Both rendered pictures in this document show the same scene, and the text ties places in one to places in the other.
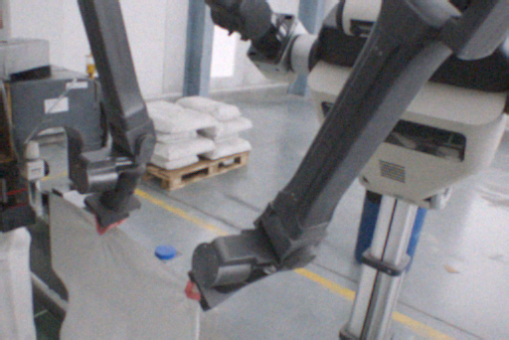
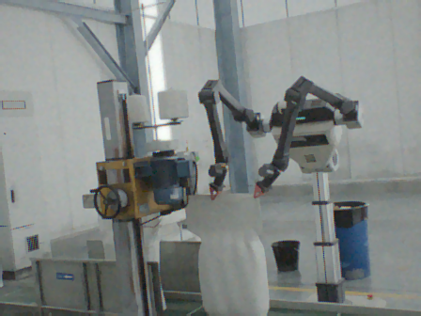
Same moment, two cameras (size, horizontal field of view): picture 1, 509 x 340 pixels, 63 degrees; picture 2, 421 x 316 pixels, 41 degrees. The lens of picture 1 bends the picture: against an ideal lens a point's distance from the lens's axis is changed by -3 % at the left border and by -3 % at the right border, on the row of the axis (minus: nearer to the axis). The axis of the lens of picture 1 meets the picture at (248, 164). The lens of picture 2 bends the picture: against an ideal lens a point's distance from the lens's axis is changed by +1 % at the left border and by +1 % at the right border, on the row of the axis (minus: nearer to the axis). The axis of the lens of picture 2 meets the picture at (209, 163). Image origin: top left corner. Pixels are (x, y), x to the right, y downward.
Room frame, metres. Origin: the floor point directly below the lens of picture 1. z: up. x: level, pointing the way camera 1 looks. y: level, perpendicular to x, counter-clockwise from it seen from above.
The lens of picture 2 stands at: (-2.39, 0.50, 1.42)
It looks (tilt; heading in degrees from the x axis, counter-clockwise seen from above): 3 degrees down; 356
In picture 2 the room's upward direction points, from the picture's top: 6 degrees counter-clockwise
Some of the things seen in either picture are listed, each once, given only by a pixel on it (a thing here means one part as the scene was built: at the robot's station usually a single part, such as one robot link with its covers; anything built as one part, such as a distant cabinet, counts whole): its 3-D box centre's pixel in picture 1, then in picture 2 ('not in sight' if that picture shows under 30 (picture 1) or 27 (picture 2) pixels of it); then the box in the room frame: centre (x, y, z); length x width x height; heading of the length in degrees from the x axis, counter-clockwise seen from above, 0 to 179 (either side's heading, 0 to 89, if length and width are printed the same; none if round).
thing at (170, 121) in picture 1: (181, 120); (163, 217); (3.81, 0.66, 0.56); 0.66 x 0.42 x 0.15; 145
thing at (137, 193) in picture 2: not in sight; (134, 185); (0.72, 0.72, 1.18); 0.34 x 0.25 x 0.31; 145
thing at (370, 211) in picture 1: (392, 219); (345, 239); (2.67, -1.02, 0.32); 0.51 x 0.48 x 0.65; 145
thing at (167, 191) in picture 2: not in sight; (166, 180); (0.56, 0.54, 1.21); 0.15 x 0.15 x 0.25
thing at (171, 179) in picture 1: (183, 158); not in sight; (4.18, 0.67, 0.07); 1.20 x 0.82 x 0.14; 147
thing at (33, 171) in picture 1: (34, 176); not in sight; (0.83, 0.46, 1.14); 0.05 x 0.04 x 0.16; 145
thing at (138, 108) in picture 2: not in sight; (135, 109); (0.84, 0.68, 1.61); 0.15 x 0.14 x 0.17; 55
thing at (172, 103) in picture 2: not in sight; (173, 104); (0.69, 0.46, 1.61); 0.17 x 0.17 x 0.17
